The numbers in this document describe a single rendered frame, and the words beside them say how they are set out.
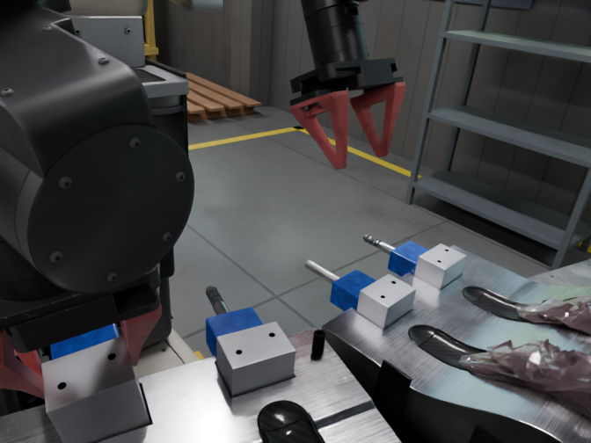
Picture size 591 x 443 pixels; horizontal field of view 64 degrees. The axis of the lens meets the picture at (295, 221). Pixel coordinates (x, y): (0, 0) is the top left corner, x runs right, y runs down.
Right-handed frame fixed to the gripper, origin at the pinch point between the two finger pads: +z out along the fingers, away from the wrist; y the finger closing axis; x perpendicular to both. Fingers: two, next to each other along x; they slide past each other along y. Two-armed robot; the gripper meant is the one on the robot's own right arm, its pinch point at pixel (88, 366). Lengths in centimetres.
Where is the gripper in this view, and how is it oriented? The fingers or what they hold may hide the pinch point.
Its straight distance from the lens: 34.3
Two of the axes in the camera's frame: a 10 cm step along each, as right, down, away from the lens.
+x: -4.6, -5.6, 6.9
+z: -0.2, 7.8, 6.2
